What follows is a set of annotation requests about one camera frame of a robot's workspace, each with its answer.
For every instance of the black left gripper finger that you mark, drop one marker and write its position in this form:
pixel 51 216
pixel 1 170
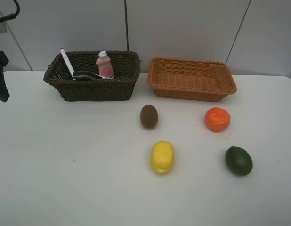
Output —
pixel 4 94

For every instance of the white marker red cap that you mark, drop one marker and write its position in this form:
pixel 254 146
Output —
pixel 67 62

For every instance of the black whiteboard eraser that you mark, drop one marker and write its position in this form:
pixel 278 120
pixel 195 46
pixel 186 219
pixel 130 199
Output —
pixel 85 75

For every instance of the pink bottle white cap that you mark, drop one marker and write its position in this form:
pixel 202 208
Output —
pixel 104 65

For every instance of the brown kiwi fruit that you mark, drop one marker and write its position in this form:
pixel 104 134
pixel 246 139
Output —
pixel 149 117

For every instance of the yellow lemon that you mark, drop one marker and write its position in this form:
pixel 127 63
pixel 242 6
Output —
pixel 162 157

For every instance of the orange fruit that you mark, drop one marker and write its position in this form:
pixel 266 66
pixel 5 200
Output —
pixel 217 119

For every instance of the dark brown wicker basket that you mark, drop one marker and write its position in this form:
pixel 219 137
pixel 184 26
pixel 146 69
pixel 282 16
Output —
pixel 126 66

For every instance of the orange wicker basket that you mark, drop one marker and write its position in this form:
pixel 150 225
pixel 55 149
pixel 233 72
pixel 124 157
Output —
pixel 190 79

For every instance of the green avocado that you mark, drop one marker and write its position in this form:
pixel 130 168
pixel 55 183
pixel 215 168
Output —
pixel 238 161

